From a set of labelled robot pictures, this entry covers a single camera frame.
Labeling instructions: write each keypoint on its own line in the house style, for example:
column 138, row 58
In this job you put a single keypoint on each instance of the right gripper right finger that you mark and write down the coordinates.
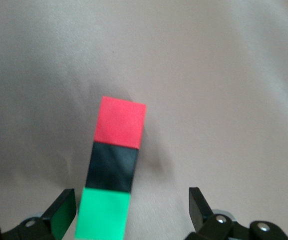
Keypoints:
column 201, row 215

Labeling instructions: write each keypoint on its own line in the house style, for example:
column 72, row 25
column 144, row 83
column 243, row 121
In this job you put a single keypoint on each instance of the green cube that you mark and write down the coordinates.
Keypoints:
column 102, row 215

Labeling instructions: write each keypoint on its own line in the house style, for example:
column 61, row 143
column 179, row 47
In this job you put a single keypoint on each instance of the black cube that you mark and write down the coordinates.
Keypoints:
column 111, row 167

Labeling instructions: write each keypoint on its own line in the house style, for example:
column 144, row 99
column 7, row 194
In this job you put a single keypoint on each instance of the red cube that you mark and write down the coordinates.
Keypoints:
column 120, row 122

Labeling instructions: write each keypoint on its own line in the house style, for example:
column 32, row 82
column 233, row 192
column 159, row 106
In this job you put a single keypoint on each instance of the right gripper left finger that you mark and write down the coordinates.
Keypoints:
column 59, row 215

